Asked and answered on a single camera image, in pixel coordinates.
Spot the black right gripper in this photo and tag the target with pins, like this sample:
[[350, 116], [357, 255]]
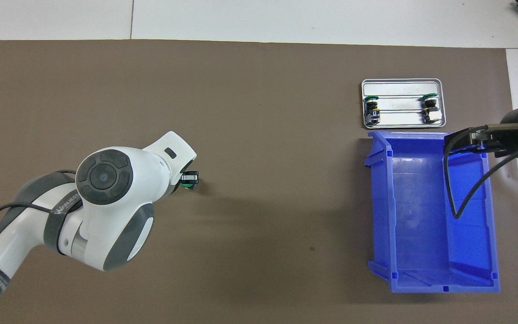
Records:
[[517, 139]]

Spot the blue plastic storage bin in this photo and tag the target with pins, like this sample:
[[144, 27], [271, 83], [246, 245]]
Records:
[[421, 202]]

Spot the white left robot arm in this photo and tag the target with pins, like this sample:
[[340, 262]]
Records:
[[119, 216]]

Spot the brown paper mat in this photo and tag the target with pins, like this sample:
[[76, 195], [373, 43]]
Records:
[[263, 112]]

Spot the grey metal tray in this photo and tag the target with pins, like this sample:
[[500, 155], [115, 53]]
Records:
[[400, 87]]

